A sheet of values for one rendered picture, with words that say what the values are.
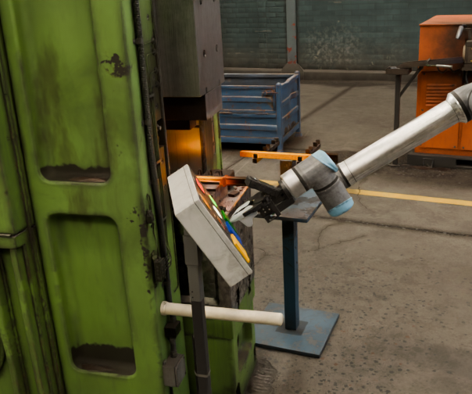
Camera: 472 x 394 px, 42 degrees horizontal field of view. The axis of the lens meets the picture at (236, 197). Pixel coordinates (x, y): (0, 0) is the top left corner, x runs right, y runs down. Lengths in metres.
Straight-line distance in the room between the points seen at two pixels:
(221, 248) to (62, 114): 0.78
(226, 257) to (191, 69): 0.74
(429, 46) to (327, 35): 4.63
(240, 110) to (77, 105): 4.24
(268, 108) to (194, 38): 4.08
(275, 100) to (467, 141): 1.83
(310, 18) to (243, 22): 1.20
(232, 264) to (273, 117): 4.50
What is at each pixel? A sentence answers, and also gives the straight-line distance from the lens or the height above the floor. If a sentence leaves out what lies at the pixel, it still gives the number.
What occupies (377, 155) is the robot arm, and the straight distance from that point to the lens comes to 2.13.
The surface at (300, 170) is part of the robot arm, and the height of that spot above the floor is 1.17.
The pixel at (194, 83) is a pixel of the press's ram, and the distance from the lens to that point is 2.19.
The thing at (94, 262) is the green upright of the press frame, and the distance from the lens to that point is 2.34.
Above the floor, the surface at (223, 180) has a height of 1.00.
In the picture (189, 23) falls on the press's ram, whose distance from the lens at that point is 2.16.
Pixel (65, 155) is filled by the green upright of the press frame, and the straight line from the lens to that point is 2.23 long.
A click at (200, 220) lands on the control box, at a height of 1.14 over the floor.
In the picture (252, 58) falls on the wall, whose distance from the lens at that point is 10.77.
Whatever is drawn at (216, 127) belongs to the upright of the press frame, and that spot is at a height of 1.10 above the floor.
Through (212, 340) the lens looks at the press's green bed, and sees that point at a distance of 2.61.
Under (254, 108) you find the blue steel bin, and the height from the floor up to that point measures 0.47.
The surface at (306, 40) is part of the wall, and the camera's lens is 10.34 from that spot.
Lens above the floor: 1.78
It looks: 20 degrees down
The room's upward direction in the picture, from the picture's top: 3 degrees counter-clockwise
